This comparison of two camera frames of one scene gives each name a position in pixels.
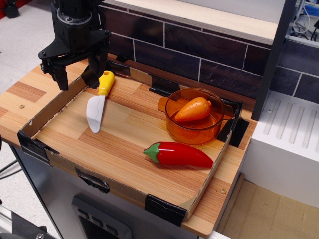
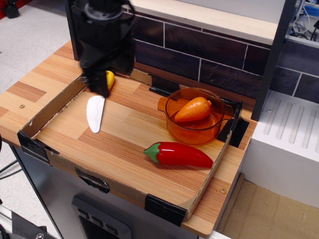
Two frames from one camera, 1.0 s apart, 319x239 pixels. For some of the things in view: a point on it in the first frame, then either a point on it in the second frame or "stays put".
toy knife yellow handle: [95, 105] stays put
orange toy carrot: [194, 109] stays put
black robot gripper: [79, 32] → [107, 41]
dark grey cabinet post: [274, 58] stays put
